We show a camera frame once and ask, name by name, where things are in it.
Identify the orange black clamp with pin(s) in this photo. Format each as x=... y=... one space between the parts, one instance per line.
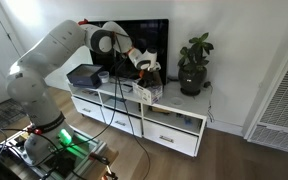
x=104 y=165

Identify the red sequin hat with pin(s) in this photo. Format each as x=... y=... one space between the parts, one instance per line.
x=82 y=22

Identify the brown flat shelf item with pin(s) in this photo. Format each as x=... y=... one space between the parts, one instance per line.
x=159 y=109

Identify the round clear plastic lid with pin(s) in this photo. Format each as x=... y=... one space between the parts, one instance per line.
x=176 y=101

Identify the small blue shelf item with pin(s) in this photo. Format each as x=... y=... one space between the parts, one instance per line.
x=185 y=120

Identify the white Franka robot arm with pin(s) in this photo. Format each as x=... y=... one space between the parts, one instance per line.
x=47 y=56

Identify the clear plastic cup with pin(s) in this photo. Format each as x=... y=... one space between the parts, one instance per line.
x=103 y=77

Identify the black flat screen television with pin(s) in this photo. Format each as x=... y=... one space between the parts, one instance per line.
x=150 y=36

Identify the white cabinet drawer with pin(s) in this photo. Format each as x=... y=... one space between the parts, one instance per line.
x=122 y=122
x=170 y=137
x=87 y=109

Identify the green plant in black pot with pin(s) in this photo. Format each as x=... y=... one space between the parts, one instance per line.
x=192 y=81

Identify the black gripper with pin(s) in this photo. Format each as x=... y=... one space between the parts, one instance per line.
x=149 y=75

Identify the dark blue open box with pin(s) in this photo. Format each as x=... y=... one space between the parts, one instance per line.
x=84 y=78

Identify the white television cabinet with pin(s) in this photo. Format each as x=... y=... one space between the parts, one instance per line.
x=187 y=106

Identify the metal robot mounting platform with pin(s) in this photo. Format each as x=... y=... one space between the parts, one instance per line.
x=84 y=153

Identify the grey floor rug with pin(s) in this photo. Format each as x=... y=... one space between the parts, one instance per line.
x=0 y=115

